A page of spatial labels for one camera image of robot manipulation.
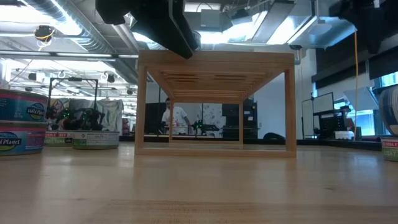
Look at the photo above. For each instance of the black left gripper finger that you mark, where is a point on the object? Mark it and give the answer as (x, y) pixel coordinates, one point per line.
(164, 28)

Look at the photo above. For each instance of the blue Wild Planet salmon can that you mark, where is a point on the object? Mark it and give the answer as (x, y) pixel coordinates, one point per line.
(18, 140)
(390, 109)
(18, 107)

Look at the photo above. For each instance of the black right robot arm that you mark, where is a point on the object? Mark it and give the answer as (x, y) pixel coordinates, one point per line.
(373, 25)

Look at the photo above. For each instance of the black background robot arm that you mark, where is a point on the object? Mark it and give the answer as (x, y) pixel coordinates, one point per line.
(90, 119)
(205, 127)

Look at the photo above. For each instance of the wooden slatted shelf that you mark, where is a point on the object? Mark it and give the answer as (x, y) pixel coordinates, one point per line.
(217, 59)

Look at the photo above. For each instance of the grey ceiling box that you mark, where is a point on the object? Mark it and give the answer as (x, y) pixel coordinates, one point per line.
(211, 20)

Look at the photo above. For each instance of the black track spotlight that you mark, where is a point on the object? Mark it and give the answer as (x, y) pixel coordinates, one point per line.
(110, 78)
(129, 91)
(32, 76)

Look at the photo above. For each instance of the person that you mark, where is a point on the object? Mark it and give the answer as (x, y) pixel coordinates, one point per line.
(178, 116)

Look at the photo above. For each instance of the black standing panel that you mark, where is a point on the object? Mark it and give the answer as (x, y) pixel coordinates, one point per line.
(155, 118)

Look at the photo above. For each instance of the white patterned board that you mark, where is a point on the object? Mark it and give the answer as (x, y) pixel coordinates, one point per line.
(213, 113)

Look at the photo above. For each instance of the white crumpled sheet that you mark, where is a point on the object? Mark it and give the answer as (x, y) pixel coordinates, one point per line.
(110, 113)

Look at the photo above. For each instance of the colourful patterned cloth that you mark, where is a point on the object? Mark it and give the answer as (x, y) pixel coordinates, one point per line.
(59, 105)

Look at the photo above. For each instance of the black cabinet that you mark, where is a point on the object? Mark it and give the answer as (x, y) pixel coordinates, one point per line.
(248, 118)

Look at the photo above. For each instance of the black bag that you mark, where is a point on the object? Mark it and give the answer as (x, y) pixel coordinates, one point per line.
(273, 136)

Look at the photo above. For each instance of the white angled panel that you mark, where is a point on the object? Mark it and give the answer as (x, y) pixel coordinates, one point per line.
(362, 98)

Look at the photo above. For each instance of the silver ventilation duct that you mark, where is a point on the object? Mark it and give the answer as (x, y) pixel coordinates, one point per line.
(90, 37)

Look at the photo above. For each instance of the black metal frame rig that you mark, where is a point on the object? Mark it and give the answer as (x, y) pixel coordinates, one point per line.
(74, 79)

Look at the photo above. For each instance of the black aluminium rail frame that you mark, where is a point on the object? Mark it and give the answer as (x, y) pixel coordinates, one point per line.
(342, 144)

